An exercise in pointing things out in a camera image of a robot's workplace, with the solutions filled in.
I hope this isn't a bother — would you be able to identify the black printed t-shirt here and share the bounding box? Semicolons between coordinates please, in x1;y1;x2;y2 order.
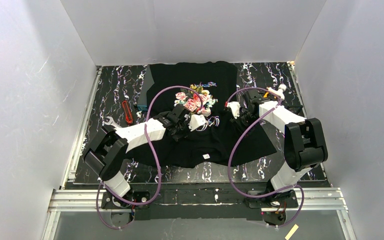
127;61;276;168

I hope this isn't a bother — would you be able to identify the silver wrench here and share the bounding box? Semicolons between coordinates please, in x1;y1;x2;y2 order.
103;116;121;128

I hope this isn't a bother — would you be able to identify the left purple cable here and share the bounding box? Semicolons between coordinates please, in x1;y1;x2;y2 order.
95;85;206;231

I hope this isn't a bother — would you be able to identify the white garment label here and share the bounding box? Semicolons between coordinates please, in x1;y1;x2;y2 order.
202;153;210;160

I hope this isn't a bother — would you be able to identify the aluminium rail frame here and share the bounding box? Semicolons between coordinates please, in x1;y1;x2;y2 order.
42;74;355;240

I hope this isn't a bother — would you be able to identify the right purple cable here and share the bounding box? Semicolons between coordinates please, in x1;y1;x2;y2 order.
225;86;306;229

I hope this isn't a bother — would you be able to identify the orange white toy tool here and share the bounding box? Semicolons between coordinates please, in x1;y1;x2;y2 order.
263;84;287;101

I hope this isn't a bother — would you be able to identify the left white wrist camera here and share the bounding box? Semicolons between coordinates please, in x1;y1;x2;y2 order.
188;114;208;132

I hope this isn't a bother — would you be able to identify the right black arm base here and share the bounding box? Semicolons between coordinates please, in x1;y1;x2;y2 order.
243;189;300;210

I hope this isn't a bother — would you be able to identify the blue black box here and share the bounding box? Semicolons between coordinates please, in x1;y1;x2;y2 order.
136;95;148;111

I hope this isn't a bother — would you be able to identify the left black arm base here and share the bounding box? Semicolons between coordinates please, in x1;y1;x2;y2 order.
100;190;151;210

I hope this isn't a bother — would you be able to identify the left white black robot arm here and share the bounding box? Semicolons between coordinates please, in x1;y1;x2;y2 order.
83;105;191;203

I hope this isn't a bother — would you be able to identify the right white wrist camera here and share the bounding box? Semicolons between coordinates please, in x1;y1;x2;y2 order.
225;101;241;119

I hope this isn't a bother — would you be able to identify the red handled tool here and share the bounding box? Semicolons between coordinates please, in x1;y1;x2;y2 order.
121;100;134;125

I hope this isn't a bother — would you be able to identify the black marble pattern mat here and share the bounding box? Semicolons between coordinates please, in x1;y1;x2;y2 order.
73;62;327;185

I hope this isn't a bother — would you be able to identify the purple cable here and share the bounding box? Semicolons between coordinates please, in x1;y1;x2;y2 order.
95;85;206;231
225;86;306;229

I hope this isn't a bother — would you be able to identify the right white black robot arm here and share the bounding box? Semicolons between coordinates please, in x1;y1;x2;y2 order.
224;84;328;199

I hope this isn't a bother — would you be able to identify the beige tape strip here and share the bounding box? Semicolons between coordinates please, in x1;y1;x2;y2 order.
284;224;299;240

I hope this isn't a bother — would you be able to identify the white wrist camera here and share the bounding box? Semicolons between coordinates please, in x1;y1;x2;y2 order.
188;114;208;132
225;101;241;119

